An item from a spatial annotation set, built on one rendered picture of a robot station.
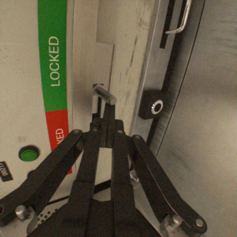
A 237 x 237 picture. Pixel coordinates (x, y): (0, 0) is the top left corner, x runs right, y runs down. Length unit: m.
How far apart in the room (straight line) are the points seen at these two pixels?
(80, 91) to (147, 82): 0.15
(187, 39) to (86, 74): 0.22
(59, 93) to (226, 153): 0.30
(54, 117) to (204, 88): 0.27
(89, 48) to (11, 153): 0.21
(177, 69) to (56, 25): 0.24
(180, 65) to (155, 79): 0.06
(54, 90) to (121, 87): 0.12
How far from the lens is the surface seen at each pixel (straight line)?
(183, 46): 0.32
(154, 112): 0.29
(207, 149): 0.30
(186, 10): 0.27
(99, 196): 0.46
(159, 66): 0.29
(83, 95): 0.19
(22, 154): 0.26
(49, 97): 0.22
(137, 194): 0.45
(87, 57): 0.18
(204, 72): 0.29
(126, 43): 0.25
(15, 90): 0.22
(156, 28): 0.27
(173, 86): 0.32
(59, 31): 0.21
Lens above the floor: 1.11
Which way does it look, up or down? 31 degrees down
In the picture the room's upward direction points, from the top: 100 degrees counter-clockwise
